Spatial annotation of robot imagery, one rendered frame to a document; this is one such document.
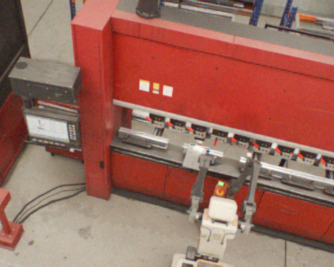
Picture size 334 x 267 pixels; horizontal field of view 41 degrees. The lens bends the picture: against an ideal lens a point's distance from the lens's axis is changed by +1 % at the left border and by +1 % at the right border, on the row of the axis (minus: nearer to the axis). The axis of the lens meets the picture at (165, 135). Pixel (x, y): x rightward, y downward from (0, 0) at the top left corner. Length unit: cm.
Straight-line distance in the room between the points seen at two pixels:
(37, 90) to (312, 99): 215
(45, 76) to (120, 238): 206
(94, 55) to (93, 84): 31
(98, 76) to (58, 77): 35
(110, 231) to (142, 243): 37
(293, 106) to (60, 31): 454
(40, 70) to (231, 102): 157
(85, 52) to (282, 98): 161
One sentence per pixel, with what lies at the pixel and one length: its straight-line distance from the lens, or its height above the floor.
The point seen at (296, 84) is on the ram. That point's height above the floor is 204.
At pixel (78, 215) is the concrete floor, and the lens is 501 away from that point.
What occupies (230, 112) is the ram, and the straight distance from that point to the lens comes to 388.
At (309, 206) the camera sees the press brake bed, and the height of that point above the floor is 70.
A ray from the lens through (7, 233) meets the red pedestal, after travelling 485.
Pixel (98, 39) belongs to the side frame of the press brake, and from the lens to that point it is 347.
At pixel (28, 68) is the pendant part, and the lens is 366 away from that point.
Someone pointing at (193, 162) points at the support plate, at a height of 100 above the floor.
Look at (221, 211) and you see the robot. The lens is 352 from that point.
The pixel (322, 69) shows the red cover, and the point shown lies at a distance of 350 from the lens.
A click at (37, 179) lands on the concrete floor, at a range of 535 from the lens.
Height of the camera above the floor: 427
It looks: 48 degrees down
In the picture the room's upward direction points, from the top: 7 degrees clockwise
